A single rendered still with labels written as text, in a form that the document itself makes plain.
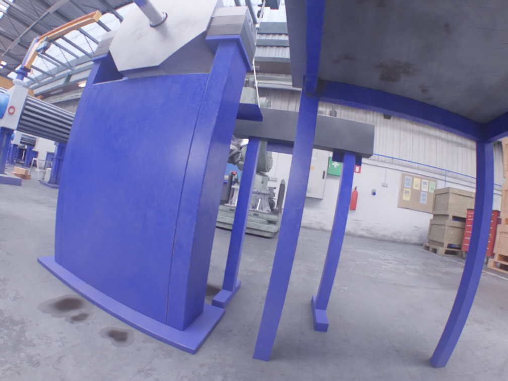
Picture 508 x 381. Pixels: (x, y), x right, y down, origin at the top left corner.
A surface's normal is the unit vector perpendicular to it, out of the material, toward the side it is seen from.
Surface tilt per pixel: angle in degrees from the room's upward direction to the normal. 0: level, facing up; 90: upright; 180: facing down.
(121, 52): 90
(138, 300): 90
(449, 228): 90
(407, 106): 90
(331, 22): 180
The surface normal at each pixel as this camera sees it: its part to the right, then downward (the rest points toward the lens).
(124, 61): -0.18, -0.07
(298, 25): -0.18, 0.98
